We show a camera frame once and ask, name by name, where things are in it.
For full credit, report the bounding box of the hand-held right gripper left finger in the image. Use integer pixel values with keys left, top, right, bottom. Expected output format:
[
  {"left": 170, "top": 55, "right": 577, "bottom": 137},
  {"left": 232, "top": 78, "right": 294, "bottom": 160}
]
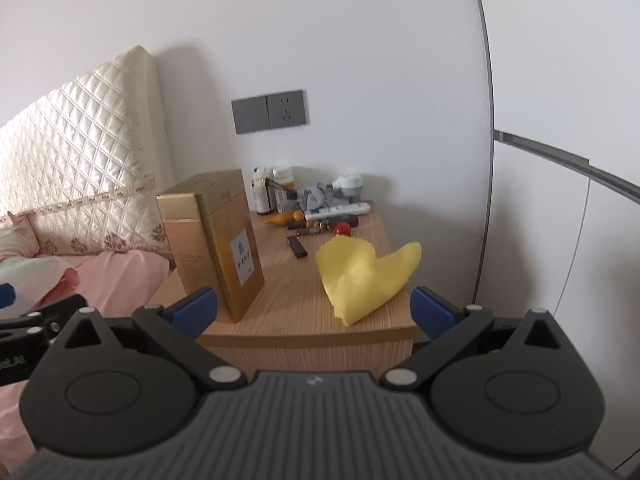
[{"left": 50, "top": 287, "right": 247, "bottom": 390}]

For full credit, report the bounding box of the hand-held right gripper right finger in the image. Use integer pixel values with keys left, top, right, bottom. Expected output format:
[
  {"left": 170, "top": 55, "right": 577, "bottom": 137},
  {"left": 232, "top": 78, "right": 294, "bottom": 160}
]
[{"left": 381, "top": 286, "right": 581, "bottom": 391}]

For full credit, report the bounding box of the gold rectangular box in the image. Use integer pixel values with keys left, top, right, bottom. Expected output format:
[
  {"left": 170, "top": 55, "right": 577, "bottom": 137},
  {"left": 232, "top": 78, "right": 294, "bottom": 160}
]
[{"left": 156, "top": 169, "right": 266, "bottom": 323}]

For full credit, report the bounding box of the yellow cleaning cloth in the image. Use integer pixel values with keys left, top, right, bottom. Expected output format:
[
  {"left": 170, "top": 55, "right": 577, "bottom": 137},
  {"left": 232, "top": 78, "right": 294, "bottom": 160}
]
[{"left": 314, "top": 236, "right": 422, "bottom": 327}]

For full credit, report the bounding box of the pale green white cloth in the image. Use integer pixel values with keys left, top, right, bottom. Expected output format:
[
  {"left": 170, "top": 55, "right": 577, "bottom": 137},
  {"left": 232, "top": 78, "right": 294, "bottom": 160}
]
[{"left": 0, "top": 255, "right": 66, "bottom": 307}]

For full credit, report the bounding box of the floral pillow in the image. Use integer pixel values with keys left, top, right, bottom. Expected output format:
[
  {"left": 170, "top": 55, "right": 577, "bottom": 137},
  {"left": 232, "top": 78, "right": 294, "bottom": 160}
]
[{"left": 0, "top": 212, "right": 41, "bottom": 262}]

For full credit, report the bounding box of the pink bed sheet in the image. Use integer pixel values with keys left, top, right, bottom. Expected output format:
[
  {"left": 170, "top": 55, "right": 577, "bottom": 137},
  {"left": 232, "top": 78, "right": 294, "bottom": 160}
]
[{"left": 0, "top": 250, "right": 173, "bottom": 466}]

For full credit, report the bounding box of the wooden nightstand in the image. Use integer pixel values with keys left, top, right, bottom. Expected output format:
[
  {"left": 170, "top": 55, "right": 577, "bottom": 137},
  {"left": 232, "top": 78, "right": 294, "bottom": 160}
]
[{"left": 147, "top": 200, "right": 421, "bottom": 376}]

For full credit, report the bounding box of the orange gourd ornament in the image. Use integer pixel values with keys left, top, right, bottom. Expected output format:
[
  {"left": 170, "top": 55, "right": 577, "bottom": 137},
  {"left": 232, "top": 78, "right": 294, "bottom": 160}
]
[{"left": 265, "top": 210, "right": 306, "bottom": 227}]

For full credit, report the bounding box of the white wardrobe grey trim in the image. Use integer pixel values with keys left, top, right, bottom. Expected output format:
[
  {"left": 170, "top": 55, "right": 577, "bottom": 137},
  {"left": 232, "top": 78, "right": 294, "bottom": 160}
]
[{"left": 469, "top": 0, "right": 640, "bottom": 480}]

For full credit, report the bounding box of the key bunch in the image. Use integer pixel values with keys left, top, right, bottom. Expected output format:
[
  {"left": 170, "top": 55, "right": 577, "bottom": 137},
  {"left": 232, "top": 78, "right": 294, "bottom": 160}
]
[{"left": 287, "top": 224, "right": 329, "bottom": 239}]

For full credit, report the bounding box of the white remote control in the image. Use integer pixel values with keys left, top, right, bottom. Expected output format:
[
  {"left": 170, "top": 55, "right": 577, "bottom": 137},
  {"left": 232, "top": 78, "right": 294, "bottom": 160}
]
[{"left": 304, "top": 201, "right": 371, "bottom": 222}]

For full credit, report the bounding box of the white round plug device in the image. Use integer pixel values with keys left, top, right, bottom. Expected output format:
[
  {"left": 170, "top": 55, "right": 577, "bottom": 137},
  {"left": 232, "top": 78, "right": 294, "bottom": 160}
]
[{"left": 332, "top": 172, "right": 365, "bottom": 202}]

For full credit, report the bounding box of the grey crumpled cloth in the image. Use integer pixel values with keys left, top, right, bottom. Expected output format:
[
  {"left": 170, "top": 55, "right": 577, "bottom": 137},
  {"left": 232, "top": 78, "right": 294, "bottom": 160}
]
[{"left": 297, "top": 185, "right": 332, "bottom": 211}]

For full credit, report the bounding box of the cream quilted headboard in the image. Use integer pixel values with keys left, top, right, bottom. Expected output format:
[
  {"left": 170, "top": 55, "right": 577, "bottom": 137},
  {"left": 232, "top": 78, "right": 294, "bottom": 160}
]
[{"left": 0, "top": 45, "right": 177, "bottom": 261}]

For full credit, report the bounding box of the grey wall switch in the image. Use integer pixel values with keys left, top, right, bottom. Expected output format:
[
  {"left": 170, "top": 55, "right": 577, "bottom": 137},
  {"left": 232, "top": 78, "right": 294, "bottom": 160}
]
[{"left": 231, "top": 95, "right": 271, "bottom": 136}]

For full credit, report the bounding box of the grey wall socket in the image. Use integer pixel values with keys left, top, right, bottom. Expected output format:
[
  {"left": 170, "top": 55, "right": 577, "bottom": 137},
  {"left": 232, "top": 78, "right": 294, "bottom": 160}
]
[{"left": 265, "top": 89, "right": 311, "bottom": 131}]

